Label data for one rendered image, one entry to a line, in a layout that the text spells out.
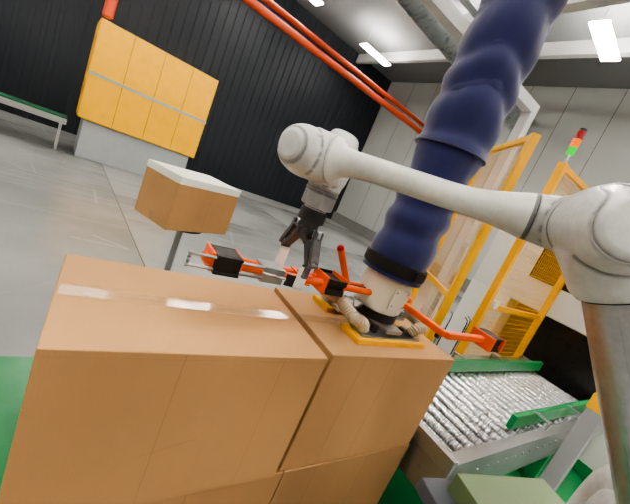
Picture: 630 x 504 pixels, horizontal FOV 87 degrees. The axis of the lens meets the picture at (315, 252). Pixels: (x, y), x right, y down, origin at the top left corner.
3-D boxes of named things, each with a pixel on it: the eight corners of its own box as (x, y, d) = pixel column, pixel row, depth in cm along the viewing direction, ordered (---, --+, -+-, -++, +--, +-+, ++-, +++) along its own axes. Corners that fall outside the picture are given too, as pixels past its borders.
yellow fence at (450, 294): (372, 359, 320) (476, 148, 279) (382, 363, 320) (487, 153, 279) (381, 419, 235) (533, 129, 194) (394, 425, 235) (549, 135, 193)
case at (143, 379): (234, 380, 126) (271, 287, 119) (274, 476, 95) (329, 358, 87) (32, 383, 92) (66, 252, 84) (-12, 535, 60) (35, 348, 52)
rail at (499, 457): (595, 428, 267) (608, 409, 263) (602, 434, 263) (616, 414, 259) (424, 491, 131) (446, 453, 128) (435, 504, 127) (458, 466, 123)
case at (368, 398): (350, 376, 163) (385, 305, 155) (408, 444, 131) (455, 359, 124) (237, 378, 128) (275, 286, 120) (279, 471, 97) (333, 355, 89)
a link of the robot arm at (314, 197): (327, 190, 96) (319, 209, 97) (302, 179, 91) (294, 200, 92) (345, 198, 89) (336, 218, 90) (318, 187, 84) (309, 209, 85)
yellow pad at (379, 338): (404, 333, 129) (410, 322, 128) (423, 349, 121) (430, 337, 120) (338, 326, 109) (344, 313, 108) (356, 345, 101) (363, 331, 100)
